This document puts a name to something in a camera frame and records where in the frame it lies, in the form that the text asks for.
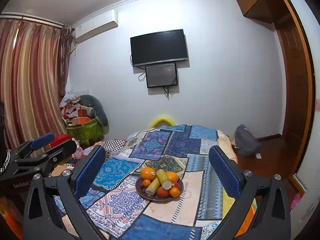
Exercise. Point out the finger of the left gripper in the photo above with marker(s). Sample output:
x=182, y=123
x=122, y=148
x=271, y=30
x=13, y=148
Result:
x=45, y=163
x=27, y=148

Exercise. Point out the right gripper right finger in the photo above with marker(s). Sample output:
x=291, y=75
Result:
x=272, y=217

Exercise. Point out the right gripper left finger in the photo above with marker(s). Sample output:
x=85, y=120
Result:
x=41, y=220

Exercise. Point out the red tomato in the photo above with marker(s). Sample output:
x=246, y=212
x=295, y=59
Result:
x=175, y=185
x=162, y=193

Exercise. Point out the large orange with sticker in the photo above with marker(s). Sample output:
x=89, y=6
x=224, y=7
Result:
x=148, y=173

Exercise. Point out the small tangerine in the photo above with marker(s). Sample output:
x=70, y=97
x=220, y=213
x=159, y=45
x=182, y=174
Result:
x=146, y=182

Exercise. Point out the medium orange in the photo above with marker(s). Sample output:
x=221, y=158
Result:
x=173, y=177

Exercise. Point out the yellow banana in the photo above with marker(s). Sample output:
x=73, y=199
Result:
x=163, y=179
x=153, y=187

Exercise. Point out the red and black box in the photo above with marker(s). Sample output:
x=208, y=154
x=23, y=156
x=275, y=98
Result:
x=59, y=140

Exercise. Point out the pink plush toy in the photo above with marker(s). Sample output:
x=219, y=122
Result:
x=77, y=155

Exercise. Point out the blue patchwork tablecloth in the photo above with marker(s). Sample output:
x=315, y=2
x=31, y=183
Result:
x=115, y=207

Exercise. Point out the grey-green plush cushion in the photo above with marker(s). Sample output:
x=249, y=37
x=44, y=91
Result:
x=99, y=113

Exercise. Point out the dark grey bag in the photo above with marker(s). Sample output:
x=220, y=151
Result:
x=247, y=144

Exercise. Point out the striped brown curtain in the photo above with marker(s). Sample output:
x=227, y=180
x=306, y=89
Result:
x=34, y=68

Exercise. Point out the small orange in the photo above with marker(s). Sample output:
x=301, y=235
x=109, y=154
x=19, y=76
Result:
x=174, y=192

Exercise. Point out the dark purple plate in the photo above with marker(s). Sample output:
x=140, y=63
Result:
x=155, y=198

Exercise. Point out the yellow chair back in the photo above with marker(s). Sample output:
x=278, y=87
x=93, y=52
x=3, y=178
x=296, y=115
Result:
x=162, y=121

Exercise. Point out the white air conditioner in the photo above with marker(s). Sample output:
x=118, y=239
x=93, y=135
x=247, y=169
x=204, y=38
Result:
x=96, y=25

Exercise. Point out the brown wooden door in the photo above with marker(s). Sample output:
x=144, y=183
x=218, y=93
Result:
x=300, y=83

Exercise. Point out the small wall monitor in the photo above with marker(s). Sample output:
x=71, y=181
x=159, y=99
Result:
x=161, y=75

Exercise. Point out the black wall television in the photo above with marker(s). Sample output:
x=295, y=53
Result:
x=163, y=46

